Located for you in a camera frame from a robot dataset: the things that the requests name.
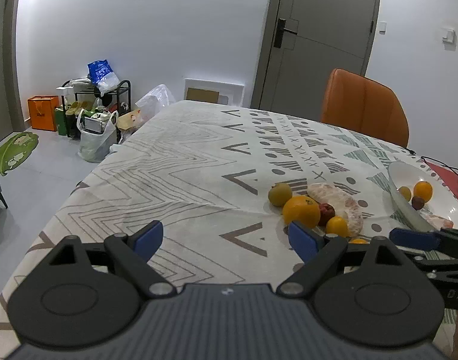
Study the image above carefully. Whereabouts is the blue and white plastic bag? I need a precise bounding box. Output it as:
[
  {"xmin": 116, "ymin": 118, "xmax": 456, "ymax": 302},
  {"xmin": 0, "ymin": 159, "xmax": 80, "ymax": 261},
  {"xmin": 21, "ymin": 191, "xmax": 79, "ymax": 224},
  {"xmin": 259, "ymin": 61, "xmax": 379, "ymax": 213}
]
[{"xmin": 87, "ymin": 59, "xmax": 120, "ymax": 96}]

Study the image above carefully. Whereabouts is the red orange placemat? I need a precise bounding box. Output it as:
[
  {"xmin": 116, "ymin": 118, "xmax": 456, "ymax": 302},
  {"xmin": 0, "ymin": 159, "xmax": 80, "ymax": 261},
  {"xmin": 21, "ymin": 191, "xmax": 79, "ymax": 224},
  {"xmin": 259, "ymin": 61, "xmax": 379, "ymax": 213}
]
[{"xmin": 427, "ymin": 160, "xmax": 458, "ymax": 200}]

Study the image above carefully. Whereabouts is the small greenish-yellow citrus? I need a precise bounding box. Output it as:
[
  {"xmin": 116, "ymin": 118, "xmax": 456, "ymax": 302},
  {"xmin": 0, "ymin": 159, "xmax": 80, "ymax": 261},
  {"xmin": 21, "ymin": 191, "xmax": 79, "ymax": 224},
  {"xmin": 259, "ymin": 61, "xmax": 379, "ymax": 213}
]
[{"xmin": 398, "ymin": 186, "xmax": 412, "ymax": 202}]

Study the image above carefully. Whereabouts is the black cable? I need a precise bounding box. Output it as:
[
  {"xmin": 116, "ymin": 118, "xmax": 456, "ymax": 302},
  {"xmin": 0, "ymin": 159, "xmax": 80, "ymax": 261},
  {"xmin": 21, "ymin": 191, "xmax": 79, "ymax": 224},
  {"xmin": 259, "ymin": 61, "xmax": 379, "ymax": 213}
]
[{"xmin": 409, "ymin": 148, "xmax": 458, "ymax": 181}]

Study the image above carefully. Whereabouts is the small yellow tangerine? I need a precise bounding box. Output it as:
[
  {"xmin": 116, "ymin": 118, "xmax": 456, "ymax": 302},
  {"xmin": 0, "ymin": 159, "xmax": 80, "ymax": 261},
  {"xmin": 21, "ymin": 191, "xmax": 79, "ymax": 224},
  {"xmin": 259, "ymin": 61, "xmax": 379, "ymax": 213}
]
[
  {"xmin": 413, "ymin": 180, "xmax": 433, "ymax": 203},
  {"xmin": 325, "ymin": 216, "xmax": 351, "ymax": 238}
]

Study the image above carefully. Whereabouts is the orange leather chair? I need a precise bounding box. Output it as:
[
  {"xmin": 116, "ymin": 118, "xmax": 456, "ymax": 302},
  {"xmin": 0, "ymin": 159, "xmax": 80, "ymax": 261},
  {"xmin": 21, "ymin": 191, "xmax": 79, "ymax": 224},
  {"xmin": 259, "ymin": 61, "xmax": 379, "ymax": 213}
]
[{"xmin": 321, "ymin": 68, "xmax": 409, "ymax": 148}]

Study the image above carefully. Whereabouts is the patterned white tablecloth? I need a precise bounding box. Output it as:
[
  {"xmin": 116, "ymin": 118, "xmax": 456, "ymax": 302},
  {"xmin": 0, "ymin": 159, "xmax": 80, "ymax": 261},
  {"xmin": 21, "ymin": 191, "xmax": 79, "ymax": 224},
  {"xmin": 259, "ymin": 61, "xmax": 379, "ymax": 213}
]
[{"xmin": 0, "ymin": 99, "xmax": 458, "ymax": 353}]

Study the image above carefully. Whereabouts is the black metal shoe rack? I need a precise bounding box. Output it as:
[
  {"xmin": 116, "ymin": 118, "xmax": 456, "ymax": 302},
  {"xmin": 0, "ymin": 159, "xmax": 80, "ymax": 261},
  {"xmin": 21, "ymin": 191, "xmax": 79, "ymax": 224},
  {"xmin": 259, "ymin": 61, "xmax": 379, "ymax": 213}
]
[{"xmin": 57, "ymin": 77, "xmax": 131, "ymax": 139}]

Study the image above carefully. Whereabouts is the white plastic bag with box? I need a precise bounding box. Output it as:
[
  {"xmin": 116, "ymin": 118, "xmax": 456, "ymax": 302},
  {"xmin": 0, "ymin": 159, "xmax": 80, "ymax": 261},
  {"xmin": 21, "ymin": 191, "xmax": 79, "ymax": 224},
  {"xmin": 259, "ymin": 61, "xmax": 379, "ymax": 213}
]
[{"xmin": 76, "ymin": 111, "xmax": 118, "ymax": 163}]

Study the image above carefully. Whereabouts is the green-yellow round fruit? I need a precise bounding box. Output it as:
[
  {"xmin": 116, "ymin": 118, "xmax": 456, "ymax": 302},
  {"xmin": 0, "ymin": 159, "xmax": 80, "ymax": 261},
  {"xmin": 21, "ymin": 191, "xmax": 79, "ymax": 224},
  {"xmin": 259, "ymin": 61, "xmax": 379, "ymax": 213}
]
[{"xmin": 268, "ymin": 183, "xmax": 292, "ymax": 207}]

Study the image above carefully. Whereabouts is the black door lock handle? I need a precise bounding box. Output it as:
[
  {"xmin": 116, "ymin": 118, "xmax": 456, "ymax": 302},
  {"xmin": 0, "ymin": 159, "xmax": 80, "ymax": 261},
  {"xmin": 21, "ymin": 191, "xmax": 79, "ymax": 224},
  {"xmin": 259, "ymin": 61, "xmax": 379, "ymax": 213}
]
[{"xmin": 273, "ymin": 18, "xmax": 297, "ymax": 49}]

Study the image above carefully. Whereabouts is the large front orange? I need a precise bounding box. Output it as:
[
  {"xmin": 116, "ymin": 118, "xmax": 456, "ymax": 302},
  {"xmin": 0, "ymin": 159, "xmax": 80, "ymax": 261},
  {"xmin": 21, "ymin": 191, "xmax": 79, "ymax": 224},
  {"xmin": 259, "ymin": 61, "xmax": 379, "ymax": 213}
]
[{"xmin": 349, "ymin": 238, "xmax": 369, "ymax": 245}]

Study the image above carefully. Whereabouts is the green box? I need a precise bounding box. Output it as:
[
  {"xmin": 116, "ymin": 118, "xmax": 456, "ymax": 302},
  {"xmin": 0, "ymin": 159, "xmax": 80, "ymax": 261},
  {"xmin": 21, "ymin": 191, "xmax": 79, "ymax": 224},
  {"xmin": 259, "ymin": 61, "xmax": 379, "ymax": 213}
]
[{"xmin": 54, "ymin": 106, "xmax": 69, "ymax": 137}]

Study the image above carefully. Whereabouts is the long peeled pomelo segment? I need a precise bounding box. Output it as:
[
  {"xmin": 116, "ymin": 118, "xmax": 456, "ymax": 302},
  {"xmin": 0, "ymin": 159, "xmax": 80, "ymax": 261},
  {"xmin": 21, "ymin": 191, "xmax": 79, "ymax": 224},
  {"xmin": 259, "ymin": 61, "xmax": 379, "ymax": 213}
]
[{"xmin": 307, "ymin": 183, "xmax": 363, "ymax": 237}]

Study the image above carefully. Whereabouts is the clear plastic bag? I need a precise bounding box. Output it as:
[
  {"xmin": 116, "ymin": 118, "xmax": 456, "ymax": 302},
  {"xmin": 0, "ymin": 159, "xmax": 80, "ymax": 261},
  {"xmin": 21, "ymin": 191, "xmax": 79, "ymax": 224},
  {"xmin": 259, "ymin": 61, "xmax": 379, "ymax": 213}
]
[{"xmin": 135, "ymin": 84, "xmax": 176, "ymax": 124}]

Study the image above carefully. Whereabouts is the large orange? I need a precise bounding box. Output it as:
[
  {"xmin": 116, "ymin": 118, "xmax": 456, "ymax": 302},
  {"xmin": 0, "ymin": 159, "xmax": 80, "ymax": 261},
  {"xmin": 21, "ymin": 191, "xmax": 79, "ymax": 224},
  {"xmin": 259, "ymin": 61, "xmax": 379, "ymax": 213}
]
[
  {"xmin": 282, "ymin": 196, "xmax": 321, "ymax": 228},
  {"xmin": 349, "ymin": 238, "xmax": 369, "ymax": 245}
]

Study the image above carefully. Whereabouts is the short peeled pomelo segment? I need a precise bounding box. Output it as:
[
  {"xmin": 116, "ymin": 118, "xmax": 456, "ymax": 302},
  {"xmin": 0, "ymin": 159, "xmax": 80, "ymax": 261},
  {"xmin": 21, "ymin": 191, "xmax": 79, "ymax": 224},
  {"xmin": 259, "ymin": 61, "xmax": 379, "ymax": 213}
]
[{"xmin": 421, "ymin": 212, "xmax": 454, "ymax": 230}]

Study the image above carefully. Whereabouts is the dark red jujube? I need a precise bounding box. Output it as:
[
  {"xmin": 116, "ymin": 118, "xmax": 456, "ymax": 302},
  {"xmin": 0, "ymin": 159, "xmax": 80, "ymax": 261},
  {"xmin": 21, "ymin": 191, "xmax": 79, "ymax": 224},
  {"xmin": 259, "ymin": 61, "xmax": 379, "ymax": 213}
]
[
  {"xmin": 318, "ymin": 203, "xmax": 335, "ymax": 227},
  {"xmin": 411, "ymin": 196, "xmax": 426, "ymax": 211}
]

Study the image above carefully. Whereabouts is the white foam packaging with cardboard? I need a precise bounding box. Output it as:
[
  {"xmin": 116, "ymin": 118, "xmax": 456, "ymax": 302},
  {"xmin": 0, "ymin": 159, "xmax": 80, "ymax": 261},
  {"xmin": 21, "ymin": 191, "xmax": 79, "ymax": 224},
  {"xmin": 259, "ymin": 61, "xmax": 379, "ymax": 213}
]
[{"xmin": 184, "ymin": 78, "xmax": 245, "ymax": 107}]

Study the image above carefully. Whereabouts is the grey door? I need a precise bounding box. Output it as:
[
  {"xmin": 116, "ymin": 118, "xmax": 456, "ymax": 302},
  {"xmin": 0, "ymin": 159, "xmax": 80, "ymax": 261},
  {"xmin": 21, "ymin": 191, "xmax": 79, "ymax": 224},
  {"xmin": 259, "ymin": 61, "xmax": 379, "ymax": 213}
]
[{"xmin": 251, "ymin": 0, "xmax": 380, "ymax": 120}]

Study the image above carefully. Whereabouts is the green leaf floor mat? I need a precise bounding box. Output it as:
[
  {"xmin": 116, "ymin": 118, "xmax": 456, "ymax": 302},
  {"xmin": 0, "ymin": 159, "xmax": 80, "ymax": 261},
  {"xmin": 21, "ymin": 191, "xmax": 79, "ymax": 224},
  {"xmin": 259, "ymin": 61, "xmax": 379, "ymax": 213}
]
[{"xmin": 0, "ymin": 132, "xmax": 38, "ymax": 176}]

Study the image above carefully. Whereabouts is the orange paper bag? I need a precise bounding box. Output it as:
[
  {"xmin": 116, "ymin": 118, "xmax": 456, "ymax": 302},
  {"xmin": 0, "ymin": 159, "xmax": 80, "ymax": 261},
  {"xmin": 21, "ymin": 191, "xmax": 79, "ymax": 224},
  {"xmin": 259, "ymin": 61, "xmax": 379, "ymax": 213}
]
[{"xmin": 27, "ymin": 95, "xmax": 59, "ymax": 132}]

